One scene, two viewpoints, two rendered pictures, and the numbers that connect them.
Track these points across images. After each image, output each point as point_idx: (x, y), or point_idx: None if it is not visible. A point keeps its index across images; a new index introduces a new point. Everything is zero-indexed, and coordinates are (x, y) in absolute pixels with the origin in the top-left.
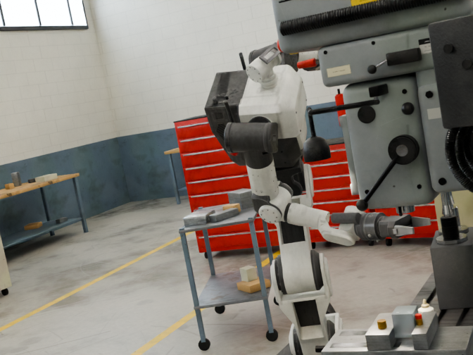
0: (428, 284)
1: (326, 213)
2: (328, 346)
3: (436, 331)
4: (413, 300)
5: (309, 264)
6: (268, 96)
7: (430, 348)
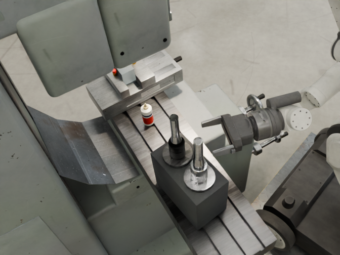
0: (246, 206)
1: (309, 91)
2: (163, 51)
3: (118, 93)
4: (222, 169)
5: (335, 123)
6: None
7: (104, 77)
